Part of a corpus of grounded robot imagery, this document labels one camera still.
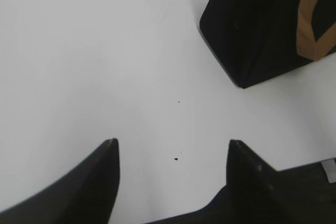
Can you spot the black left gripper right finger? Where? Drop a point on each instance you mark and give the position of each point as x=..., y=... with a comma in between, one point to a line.
x=257, y=193

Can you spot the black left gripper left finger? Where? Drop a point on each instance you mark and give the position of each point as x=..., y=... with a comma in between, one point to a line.
x=86, y=194

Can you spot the black fabric tote bag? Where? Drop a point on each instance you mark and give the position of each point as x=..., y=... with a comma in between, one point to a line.
x=257, y=40

